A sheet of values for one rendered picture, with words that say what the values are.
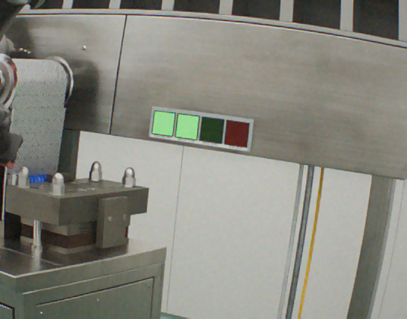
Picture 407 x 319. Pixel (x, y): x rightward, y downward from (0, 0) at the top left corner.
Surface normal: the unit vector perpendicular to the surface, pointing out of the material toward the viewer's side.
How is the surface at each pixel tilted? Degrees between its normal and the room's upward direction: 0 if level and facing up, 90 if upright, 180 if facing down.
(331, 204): 90
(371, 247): 90
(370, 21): 90
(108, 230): 90
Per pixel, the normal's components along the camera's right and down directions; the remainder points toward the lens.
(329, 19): -0.43, 0.04
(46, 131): 0.89, 0.18
